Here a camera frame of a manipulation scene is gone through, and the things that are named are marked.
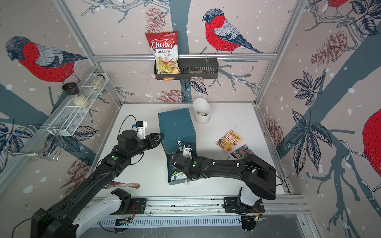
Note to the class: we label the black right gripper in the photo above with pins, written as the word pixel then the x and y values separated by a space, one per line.
pixel 192 160

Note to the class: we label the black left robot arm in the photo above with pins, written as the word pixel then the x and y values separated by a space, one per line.
pixel 58 221

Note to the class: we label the chrome wire rack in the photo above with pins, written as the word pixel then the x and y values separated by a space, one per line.
pixel 32 141

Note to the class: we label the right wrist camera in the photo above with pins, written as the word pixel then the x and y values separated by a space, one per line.
pixel 187 150

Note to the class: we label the red Chuba cassava chips bag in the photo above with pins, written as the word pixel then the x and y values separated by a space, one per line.
pixel 164 47

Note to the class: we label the black wall basket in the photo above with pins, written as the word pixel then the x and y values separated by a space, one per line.
pixel 207 68

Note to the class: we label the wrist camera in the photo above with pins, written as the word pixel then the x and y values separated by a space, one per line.
pixel 187 150
pixel 141 128

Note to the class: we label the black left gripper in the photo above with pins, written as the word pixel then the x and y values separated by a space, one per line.
pixel 155 142

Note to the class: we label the yellow striped seed bag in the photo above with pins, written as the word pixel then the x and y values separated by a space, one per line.
pixel 229 141

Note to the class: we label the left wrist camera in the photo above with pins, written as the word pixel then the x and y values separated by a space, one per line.
pixel 141 128

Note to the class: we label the small jar on shelf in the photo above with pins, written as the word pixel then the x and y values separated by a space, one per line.
pixel 98 82

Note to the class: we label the teal drawer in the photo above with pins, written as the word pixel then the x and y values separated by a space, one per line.
pixel 171 169

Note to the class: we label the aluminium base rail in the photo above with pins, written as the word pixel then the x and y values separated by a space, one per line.
pixel 197 206

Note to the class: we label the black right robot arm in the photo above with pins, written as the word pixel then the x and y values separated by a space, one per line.
pixel 258 176

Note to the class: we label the pink seed bag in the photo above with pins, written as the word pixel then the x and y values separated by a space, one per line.
pixel 239 153

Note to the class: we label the teal drawer cabinet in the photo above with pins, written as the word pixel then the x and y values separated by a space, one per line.
pixel 176 126

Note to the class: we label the black-lidded spice jar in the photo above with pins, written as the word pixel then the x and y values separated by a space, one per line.
pixel 77 98

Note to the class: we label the green seed bag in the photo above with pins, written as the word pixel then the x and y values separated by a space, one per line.
pixel 177 176

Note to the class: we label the white wire wall shelf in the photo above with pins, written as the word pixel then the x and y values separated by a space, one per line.
pixel 68 119

